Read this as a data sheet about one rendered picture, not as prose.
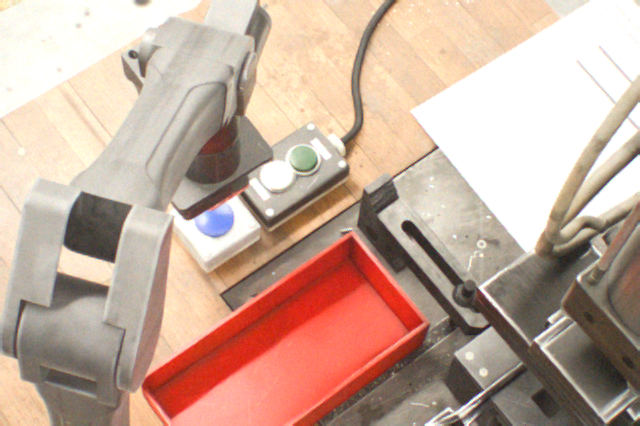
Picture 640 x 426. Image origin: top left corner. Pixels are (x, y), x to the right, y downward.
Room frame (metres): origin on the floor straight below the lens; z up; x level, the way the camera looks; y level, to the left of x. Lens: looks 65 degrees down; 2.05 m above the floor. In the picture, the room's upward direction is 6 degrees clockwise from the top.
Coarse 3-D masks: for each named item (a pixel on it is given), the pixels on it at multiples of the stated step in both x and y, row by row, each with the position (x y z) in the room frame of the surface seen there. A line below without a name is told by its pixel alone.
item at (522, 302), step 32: (576, 256) 0.41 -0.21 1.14; (480, 288) 0.37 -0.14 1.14; (512, 288) 0.38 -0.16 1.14; (544, 288) 0.38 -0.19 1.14; (512, 320) 0.35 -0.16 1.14; (544, 320) 0.35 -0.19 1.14; (544, 352) 0.31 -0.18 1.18; (576, 352) 0.31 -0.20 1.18; (544, 384) 0.31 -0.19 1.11; (576, 384) 0.29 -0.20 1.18; (608, 384) 0.29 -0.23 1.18; (576, 416) 0.28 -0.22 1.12; (608, 416) 0.27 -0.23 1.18
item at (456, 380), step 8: (448, 368) 0.37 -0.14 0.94; (456, 368) 0.36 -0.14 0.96; (448, 376) 0.37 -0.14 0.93; (456, 376) 0.36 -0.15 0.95; (464, 376) 0.36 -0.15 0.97; (448, 384) 0.36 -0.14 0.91; (456, 384) 0.36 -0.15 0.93; (464, 384) 0.35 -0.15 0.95; (472, 384) 0.35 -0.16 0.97; (456, 392) 0.36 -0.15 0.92; (464, 392) 0.35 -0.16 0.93; (472, 392) 0.35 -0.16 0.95; (480, 392) 0.34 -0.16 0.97; (464, 400) 0.35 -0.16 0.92; (488, 416) 0.33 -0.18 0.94; (496, 416) 0.32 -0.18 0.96; (480, 424) 0.33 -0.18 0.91; (488, 424) 0.32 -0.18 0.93; (496, 424) 0.33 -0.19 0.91; (504, 424) 0.31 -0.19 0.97
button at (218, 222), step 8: (224, 208) 0.51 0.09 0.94; (200, 216) 0.50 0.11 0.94; (208, 216) 0.50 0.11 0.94; (216, 216) 0.50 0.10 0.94; (224, 216) 0.50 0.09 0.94; (232, 216) 0.51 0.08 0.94; (200, 224) 0.49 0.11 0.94; (208, 224) 0.49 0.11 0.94; (216, 224) 0.49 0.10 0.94; (224, 224) 0.50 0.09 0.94; (232, 224) 0.50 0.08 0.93; (208, 232) 0.49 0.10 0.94; (216, 232) 0.49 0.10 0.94; (224, 232) 0.49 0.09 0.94
